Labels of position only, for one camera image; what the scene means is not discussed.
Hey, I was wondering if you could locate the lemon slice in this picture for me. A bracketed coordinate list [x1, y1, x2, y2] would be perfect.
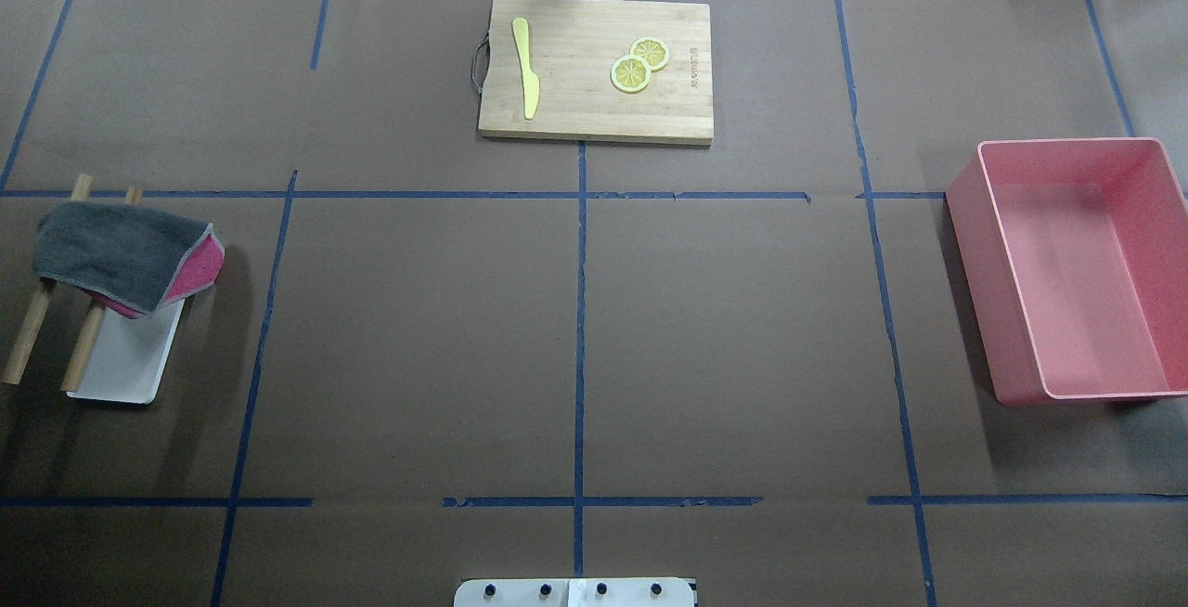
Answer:
[608, 53, 652, 94]
[628, 36, 671, 71]

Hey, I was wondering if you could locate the pink plastic bin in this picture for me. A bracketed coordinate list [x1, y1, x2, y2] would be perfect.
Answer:
[946, 137, 1187, 406]

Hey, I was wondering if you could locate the white camera pole base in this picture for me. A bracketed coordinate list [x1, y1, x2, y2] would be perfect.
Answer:
[453, 576, 699, 606]

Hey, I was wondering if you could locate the wooden rack rod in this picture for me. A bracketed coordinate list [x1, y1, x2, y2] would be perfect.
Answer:
[62, 173, 106, 393]
[2, 173, 95, 386]

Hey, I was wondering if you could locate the white rack tray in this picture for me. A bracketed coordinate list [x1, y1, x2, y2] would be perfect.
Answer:
[64, 301, 187, 406]

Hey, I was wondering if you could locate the bamboo cutting board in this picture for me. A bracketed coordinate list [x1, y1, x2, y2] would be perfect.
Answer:
[478, 0, 716, 147]

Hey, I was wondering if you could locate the grey pink towel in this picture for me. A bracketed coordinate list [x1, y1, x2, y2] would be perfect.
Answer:
[32, 201, 226, 320]

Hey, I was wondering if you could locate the wooden rack rod outer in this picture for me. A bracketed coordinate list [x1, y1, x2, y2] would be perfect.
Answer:
[2, 173, 95, 386]

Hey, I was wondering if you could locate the yellow plastic knife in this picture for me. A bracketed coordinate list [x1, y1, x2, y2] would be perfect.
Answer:
[510, 18, 541, 121]

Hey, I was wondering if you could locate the lemon slice near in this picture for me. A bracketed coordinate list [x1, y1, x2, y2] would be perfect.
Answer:
[608, 53, 652, 94]

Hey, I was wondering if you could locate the lemon slice far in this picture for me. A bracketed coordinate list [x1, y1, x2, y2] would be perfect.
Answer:
[628, 36, 671, 71]

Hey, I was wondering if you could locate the wooden rack rod inner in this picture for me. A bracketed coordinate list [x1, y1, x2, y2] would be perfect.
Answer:
[62, 173, 106, 393]

